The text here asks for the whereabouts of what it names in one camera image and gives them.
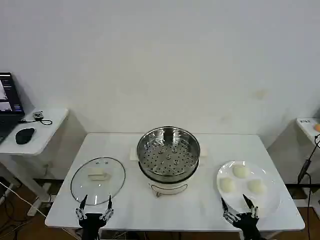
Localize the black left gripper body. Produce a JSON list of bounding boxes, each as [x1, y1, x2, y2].
[[78, 212, 104, 240]]

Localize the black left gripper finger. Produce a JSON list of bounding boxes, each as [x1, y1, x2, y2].
[[75, 194, 88, 221], [100, 193, 115, 221]]

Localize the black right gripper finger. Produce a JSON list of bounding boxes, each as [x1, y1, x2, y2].
[[221, 197, 241, 223], [242, 194, 260, 220]]

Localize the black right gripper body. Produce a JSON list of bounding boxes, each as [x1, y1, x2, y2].
[[233, 212, 261, 240]]

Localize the white steamed bun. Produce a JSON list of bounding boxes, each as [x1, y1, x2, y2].
[[247, 179, 266, 194], [233, 165, 250, 180], [219, 177, 236, 194]]

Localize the white round plate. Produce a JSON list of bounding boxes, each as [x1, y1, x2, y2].
[[216, 160, 282, 219]]

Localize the round glass lid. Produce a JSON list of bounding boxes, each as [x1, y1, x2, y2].
[[70, 156, 126, 206]]

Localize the white electric cooker base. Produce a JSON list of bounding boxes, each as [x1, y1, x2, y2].
[[129, 143, 209, 199]]

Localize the white desk with laptop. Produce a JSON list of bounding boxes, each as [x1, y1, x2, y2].
[[0, 107, 70, 217]]

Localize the steel perforated steamer basket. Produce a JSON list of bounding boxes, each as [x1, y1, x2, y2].
[[136, 126, 201, 180]]

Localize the black computer mouse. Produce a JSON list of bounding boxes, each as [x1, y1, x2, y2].
[[14, 127, 36, 145]]

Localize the black laptop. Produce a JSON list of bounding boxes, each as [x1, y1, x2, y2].
[[0, 71, 26, 145]]

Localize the white floor cable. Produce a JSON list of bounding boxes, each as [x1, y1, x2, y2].
[[0, 180, 48, 218]]

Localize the black floor cables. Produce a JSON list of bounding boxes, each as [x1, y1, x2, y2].
[[0, 191, 35, 235]]

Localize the thin black device cable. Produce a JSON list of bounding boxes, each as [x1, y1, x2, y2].
[[18, 117, 53, 126]]

